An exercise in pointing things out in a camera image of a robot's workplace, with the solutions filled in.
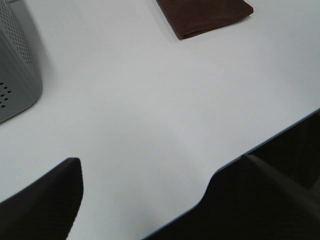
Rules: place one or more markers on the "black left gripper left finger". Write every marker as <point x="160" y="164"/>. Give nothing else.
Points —
<point x="47" y="208"/>

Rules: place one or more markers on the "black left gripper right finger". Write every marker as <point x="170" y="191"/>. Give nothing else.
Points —
<point x="282" y="208"/>

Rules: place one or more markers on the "brown towel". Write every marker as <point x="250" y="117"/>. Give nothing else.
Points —
<point x="189" y="18"/>

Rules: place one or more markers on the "grey perforated plastic basket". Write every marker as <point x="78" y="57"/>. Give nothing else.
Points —
<point x="20" y="82"/>

